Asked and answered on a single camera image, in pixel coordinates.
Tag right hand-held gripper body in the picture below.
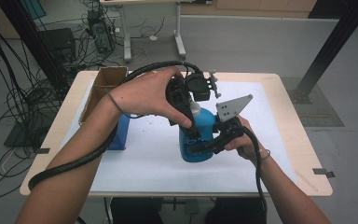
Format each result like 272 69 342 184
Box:
213 93 254 155

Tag black floor mat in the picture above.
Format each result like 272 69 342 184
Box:
3 119 59 149

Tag black equipment case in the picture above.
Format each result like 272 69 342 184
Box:
38 27 77 64

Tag white desk frame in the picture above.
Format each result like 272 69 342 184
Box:
99 0 188 63

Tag person's left leg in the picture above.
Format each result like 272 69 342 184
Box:
109 197 165 224

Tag grey wrist cord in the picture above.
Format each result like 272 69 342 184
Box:
255 148 272 161
104 89 145 120

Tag person's right hand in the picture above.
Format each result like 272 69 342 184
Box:
224 115 263 166

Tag computer tower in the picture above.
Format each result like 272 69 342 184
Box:
86 7 117 54

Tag grey floor mat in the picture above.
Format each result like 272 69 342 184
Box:
280 77 345 128

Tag grey left wrist cord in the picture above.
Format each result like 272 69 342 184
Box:
104 89 145 120

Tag grey right wrist cord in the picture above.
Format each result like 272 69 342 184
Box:
255 148 272 161

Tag person's right leg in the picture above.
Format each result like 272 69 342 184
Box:
203 197 269 224

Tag person's leg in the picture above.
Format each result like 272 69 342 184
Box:
203 197 269 224
109 197 165 224

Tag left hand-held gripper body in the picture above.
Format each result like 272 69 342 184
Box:
166 69 222 126

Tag black metal post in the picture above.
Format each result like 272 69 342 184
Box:
288 0 358 105
0 0 72 91

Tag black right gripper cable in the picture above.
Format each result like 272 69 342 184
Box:
241 125 269 217

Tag bundle of black floor cables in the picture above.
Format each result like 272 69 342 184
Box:
0 0 85 202

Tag light wooden table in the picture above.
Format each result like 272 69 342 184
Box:
19 70 334 198

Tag person's left hand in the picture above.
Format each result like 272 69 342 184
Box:
106 66 194 130

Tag blue cardboard box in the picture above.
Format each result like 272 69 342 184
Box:
78 65 131 151

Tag white table mat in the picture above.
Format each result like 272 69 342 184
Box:
60 79 300 194

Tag blue bottle with white cap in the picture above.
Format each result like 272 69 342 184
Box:
178 101 217 163

